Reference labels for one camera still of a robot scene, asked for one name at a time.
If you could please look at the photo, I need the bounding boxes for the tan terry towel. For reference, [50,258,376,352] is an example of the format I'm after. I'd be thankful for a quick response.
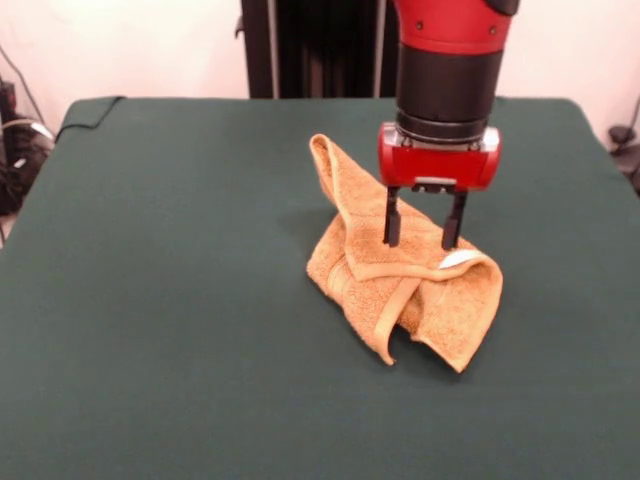
[305,133,504,374]

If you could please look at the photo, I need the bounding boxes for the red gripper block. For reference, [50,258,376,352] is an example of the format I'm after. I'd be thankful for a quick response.
[377,122,502,251]

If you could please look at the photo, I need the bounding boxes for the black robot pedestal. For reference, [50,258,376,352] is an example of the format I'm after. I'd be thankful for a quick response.
[234,0,401,100]

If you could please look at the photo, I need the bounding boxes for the black cable tangle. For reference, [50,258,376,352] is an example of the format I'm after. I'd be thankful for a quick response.
[0,124,51,217]

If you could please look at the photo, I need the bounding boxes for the white cable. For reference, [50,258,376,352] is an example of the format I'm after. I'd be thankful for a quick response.
[0,117,55,146]

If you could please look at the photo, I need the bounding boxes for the dark green table cloth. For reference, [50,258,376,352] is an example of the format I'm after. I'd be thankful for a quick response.
[0,95,640,480]

